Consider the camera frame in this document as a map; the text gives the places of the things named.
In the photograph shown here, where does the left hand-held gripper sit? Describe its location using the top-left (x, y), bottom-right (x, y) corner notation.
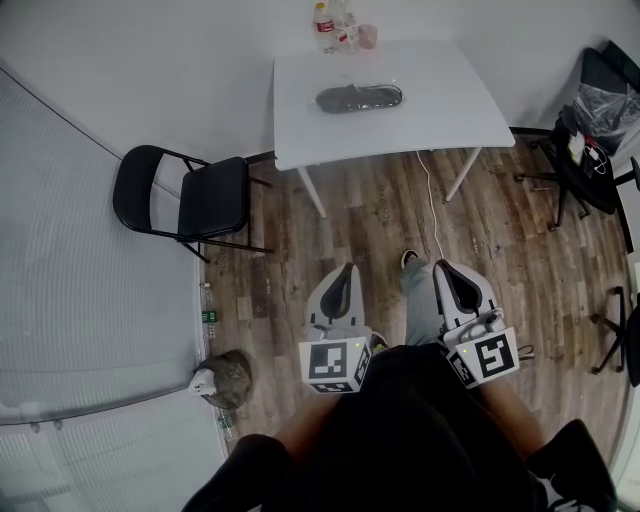
top-left (298, 262), bottom-right (374, 396)

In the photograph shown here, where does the black office chair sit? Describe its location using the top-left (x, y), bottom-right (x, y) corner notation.
top-left (513, 46), bottom-right (640, 232)

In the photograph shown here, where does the large clear bottle red handle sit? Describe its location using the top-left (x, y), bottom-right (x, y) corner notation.
top-left (329, 0), bottom-right (362, 55)

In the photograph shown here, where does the person's black shirt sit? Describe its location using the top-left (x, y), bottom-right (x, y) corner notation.
top-left (182, 343), bottom-right (619, 512)

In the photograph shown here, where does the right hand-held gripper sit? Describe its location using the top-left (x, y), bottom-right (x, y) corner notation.
top-left (432, 258), bottom-right (520, 390)

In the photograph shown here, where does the red label bottle yellow cap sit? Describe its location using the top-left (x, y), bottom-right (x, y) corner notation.
top-left (313, 2), bottom-right (337, 54)

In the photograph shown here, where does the dark grey bagged garment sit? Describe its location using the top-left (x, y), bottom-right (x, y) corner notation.
top-left (315, 83), bottom-right (403, 114)
top-left (314, 81), bottom-right (405, 116)

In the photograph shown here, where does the person's left forearm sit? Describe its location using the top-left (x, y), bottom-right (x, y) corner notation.
top-left (274, 392), bottom-right (344, 464)

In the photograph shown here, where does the person's grey trouser leg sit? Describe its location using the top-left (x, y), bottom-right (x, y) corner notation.
top-left (399, 258), bottom-right (444, 349)

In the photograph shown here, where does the black folding chair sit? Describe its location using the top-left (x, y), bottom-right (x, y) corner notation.
top-left (112, 144), bottom-right (274, 264)

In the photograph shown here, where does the bin with clear plastic bag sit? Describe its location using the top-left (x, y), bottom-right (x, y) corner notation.
top-left (572, 82), bottom-right (640, 157)

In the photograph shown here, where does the white table leg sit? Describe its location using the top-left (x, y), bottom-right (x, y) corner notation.
top-left (443, 146), bottom-right (484, 204)
top-left (296, 166), bottom-right (328, 219)

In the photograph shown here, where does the person's right forearm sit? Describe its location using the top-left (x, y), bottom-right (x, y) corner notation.
top-left (478, 379), bottom-right (547, 462)

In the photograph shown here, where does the white floor cable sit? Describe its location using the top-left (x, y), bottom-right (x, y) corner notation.
top-left (415, 149), bottom-right (447, 262)

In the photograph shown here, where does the black chair wheel base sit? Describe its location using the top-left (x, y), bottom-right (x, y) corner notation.
top-left (589, 285), bottom-right (640, 389)

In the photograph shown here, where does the white charger with cable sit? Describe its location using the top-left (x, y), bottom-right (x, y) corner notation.
top-left (567, 131), bottom-right (614, 177)

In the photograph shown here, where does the green label plastic bottle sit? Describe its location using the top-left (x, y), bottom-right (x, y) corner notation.
top-left (199, 282), bottom-right (222, 342)

